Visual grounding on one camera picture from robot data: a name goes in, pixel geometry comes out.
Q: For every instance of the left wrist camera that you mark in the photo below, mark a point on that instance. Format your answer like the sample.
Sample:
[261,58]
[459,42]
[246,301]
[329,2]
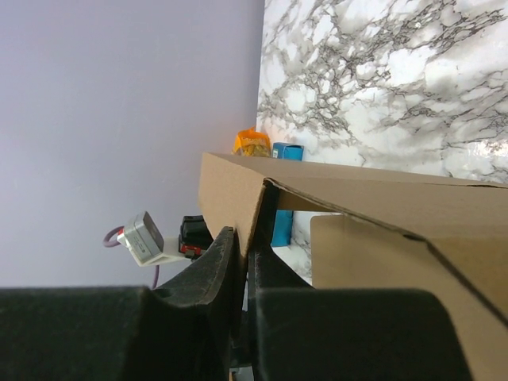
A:
[146,244]

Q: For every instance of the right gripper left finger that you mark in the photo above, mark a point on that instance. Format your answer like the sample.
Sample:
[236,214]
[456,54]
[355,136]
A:
[178,331]

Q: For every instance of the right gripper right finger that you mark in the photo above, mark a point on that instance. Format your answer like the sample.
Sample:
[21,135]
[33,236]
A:
[298,332]

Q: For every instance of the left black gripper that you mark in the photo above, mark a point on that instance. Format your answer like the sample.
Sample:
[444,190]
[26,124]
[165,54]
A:
[194,237]

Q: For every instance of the brown cardboard box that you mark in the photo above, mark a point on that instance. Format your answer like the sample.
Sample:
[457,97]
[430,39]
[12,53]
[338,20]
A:
[374,228]

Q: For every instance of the orange candy bag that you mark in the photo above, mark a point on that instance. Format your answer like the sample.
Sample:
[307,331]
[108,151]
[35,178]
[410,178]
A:
[250,142]

